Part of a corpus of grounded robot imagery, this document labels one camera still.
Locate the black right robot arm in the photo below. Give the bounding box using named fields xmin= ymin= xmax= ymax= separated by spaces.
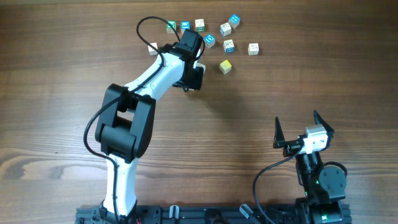
xmin=273 ymin=111 xmax=352 ymax=223

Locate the wooden block green Z front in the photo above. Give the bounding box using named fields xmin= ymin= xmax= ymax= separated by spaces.
xmin=195 ymin=19 xmax=205 ymax=32

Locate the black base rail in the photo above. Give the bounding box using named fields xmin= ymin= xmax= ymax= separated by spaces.
xmin=74 ymin=203 xmax=354 ymax=224

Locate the wooden block blue far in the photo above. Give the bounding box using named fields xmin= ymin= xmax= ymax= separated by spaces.
xmin=228 ymin=14 xmax=241 ymax=29

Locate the wooden block number 2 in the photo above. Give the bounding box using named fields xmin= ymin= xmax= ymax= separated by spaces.
xmin=220 ymin=22 xmax=232 ymax=37

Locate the wooden block blue D top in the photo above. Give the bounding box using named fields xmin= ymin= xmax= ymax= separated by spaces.
xmin=203 ymin=34 xmax=216 ymax=49

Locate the wooden block green top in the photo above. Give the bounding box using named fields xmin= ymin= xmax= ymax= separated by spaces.
xmin=166 ymin=20 xmax=177 ymax=34

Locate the wooden block blue X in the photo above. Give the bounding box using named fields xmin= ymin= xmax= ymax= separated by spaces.
xmin=223 ymin=39 xmax=235 ymax=53

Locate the wooden block letter L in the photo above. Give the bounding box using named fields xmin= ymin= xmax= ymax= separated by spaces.
xmin=248 ymin=43 xmax=259 ymax=55

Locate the wooden block green Z side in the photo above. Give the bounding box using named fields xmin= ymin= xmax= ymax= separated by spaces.
xmin=197 ymin=63 xmax=206 ymax=73

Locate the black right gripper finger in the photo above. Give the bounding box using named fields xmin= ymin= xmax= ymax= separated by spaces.
xmin=313 ymin=110 xmax=335 ymax=137
xmin=273 ymin=117 xmax=286 ymax=149

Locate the wooden block red side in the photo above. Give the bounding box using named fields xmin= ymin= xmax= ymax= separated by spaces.
xmin=148 ymin=42 xmax=158 ymax=56

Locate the wooden block yellow top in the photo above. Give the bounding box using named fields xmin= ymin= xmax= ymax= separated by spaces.
xmin=220 ymin=60 xmax=232 ymax=75

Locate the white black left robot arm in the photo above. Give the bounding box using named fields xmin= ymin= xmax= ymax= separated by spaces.
xmin=95 ymin=30 xmax=205 ymax=223

